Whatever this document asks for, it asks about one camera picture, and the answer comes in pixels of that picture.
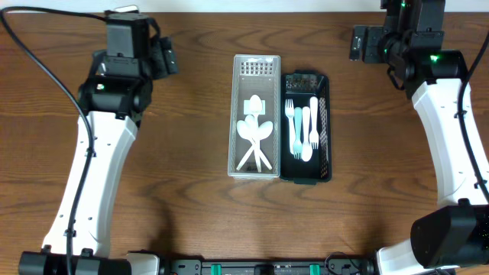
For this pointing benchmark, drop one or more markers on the clear plastic basket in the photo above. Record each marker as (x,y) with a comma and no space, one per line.
(255,75)

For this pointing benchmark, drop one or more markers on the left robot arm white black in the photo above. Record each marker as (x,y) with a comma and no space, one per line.
(117,91)

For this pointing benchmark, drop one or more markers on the white plastic fork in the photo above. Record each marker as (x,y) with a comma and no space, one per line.
(289,112)
(314,135)
(297,144)

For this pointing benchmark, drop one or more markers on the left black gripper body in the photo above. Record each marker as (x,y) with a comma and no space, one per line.
(165,56)

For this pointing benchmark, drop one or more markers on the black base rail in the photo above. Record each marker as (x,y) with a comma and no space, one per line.
(336,263)

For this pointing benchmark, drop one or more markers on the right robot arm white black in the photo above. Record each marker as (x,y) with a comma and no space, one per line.
(436,81)

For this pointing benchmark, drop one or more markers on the white plastic spoon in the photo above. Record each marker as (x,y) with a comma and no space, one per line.
(252,131)
(307,150)
(255,107)
(263,131)
(244,131)

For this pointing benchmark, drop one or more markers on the black plastic basket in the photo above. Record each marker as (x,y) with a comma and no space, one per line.
(300,86)

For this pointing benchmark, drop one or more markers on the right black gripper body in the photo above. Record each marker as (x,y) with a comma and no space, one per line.
(377,33)

